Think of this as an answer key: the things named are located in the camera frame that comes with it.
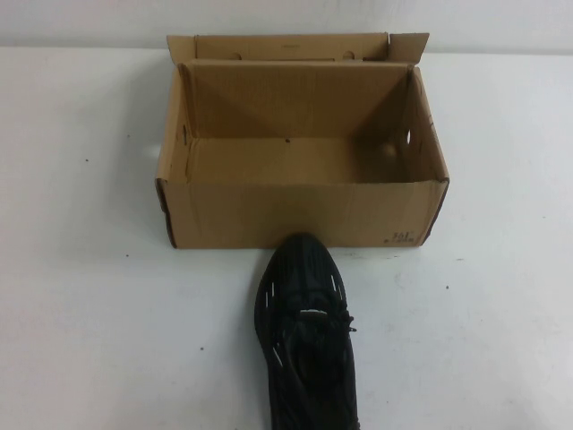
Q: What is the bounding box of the black sneaker with grey dashes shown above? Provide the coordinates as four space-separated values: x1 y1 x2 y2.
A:
253 231 363 430

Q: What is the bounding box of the brown cardboard shoe box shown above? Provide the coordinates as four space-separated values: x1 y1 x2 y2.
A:
155 31 450 251

